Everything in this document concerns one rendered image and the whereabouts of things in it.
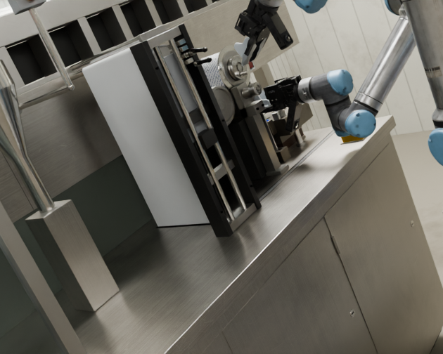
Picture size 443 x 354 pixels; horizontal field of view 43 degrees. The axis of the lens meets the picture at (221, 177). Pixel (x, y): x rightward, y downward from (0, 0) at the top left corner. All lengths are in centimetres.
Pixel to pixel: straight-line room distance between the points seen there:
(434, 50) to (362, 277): 78
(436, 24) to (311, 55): 354
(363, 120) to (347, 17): 294
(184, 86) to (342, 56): 318
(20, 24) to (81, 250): 70
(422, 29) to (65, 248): 93
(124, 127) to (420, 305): 116
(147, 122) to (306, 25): 319
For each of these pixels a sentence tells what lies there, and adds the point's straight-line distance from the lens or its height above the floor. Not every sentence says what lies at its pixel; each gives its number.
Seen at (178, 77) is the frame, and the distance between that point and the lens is 148.
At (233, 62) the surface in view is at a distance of 177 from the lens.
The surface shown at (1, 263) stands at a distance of 103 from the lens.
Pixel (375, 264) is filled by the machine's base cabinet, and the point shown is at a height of 55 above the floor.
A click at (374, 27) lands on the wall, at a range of 439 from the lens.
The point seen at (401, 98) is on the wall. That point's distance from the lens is 449.
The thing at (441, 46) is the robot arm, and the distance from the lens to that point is 123.
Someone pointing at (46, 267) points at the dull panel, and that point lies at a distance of 169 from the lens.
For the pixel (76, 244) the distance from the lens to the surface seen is 143.
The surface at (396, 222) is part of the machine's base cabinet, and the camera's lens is 197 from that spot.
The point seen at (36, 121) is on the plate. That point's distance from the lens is 171.
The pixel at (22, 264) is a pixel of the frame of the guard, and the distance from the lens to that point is 104.
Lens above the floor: 145
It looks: 16 degrees down
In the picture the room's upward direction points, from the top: 24 degrees counter-clockwise
